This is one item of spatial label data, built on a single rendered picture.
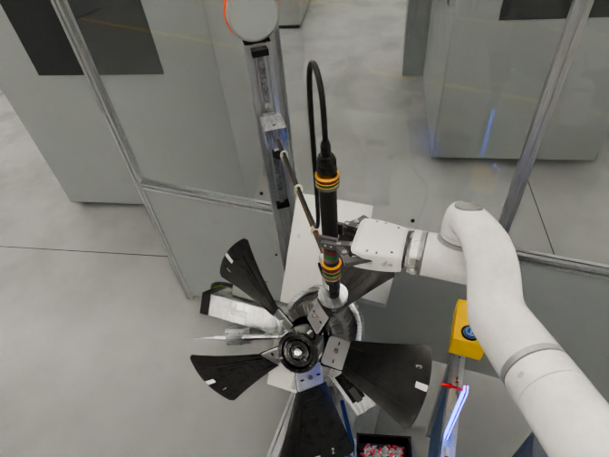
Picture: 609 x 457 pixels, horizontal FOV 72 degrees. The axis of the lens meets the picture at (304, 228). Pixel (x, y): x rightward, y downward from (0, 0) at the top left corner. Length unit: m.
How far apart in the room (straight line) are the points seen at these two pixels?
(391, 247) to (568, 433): 0.40
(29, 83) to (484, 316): 3.26
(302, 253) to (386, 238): 0.65
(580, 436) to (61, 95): 3.31
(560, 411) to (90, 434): 2.46
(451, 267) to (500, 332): 0.18
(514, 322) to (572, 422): 0.15
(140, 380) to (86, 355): 0.42
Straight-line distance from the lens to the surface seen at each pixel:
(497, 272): 0.71
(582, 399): 0.60
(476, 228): 0.72
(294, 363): 1.22
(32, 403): 3.04
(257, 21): 1.34
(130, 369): 2.85
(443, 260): 0.80
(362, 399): 1.38
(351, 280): 1.16
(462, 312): 1.50
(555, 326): 2.18
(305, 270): 1.44
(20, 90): 3.61
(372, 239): 0.82
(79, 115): 3.46
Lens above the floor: 2.28
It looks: 45 degrees down
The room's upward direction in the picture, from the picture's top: 6 degrees counter-clockwise
